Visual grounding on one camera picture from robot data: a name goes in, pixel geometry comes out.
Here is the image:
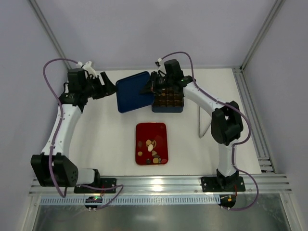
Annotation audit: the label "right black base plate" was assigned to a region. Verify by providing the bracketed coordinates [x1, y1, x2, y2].
[201, 177, 246, 193]

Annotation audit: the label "red lacquer tray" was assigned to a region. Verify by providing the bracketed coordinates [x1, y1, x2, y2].
[135, 123, 169, 166]

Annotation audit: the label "blue chocolate tin box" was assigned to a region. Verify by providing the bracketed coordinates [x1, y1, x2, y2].
[152, 88, 184, 113]

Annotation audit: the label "right aluminium frame post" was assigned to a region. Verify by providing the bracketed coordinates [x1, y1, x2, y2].
[239, 0, 287, 73]

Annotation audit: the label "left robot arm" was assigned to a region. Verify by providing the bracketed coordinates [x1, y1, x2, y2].
[30, 68, 116, 187]

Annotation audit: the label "aluminium frame post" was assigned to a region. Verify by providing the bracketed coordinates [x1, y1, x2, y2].
[27, 0, 66, 59]
[239, 0, 287, 73]

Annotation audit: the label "left aluminium frame post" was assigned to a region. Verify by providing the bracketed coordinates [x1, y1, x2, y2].
[27, 0, 66, 59]

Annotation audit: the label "white oval chocolate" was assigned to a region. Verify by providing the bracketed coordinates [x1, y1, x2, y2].
[147, 144, 154, 152]

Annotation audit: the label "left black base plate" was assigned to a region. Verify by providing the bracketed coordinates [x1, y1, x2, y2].
[74, 178, 116, 194]

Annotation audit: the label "gold ring cookie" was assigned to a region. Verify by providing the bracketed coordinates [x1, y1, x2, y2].
[145, 139, 157, 147]

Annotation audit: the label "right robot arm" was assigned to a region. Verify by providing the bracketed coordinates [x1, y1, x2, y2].
[140, 59, 244, 192]

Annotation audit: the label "tan square chocolate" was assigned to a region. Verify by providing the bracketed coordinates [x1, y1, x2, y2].
[153, 158, 159, 164]

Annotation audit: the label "metal tongs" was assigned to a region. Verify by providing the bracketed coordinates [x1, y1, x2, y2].
[197, 106, 211, 139]

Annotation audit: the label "white cable duct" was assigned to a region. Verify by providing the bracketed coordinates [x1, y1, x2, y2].
[40, 194, 220, 206]

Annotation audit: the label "blue tin lid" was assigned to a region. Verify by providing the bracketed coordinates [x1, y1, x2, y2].
[115, 71, 154, 113]

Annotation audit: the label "aluminium front rail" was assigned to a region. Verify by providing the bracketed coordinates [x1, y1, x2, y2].
[28, 174, 292, 196]

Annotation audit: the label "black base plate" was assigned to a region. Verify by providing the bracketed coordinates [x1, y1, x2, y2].
[201, 177, 246, 193]
[74, 178, 116, 194]

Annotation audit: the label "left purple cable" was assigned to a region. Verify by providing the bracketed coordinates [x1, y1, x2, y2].
[42, 58, 125, 210]

